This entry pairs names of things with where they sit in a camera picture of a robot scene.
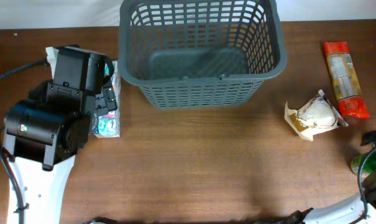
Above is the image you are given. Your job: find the rice ball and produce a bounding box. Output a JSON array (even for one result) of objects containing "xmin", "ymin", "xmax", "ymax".
[{"xmin": 284, "ymin": 90, "xmax": 349, "ymax": 142}]

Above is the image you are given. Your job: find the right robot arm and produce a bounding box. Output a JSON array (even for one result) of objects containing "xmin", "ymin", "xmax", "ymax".
[{"xmin": 279, "ymin": 131, "xmax": 376, "ymax": 224}]

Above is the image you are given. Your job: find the red spaghetti packet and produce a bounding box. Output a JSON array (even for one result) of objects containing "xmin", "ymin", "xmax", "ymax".
[{"xmin": 323, "ymin": 42, "xmax": 370, "ymax": 119}]

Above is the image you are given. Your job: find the grey plastic shopping basket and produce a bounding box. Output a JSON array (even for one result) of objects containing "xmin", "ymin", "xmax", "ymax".
[{"xmin": 118, "ymin": 0, "xmax": 287, "ymax": 109}]

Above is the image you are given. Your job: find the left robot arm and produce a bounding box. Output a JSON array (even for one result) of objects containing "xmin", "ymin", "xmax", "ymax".
[{"xmin": 0, "ymin": 45, "xmax": 117, "ymax": 223}]

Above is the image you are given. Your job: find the Kleenex tissue multipack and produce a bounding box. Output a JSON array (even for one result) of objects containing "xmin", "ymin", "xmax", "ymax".
[{"xmin": 92, "ymin": 60, "xmax": 121, "ymax": 138}]

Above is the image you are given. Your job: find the green lid jar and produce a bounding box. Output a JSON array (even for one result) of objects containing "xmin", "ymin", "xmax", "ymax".
[{"xmin": 350, "ymin": 152, "xmax": 376, "ymax": 176}]

